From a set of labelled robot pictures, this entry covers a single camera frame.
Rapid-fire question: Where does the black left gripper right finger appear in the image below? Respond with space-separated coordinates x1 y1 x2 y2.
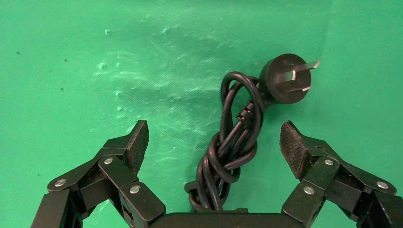
279 120 403 228

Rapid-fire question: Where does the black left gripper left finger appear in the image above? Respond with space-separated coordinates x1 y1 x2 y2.
30 119 166 228

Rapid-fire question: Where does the black power cord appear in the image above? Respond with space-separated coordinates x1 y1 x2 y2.
184 53 321 212

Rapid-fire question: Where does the green table cloth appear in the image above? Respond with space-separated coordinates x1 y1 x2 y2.
0 0 403 228

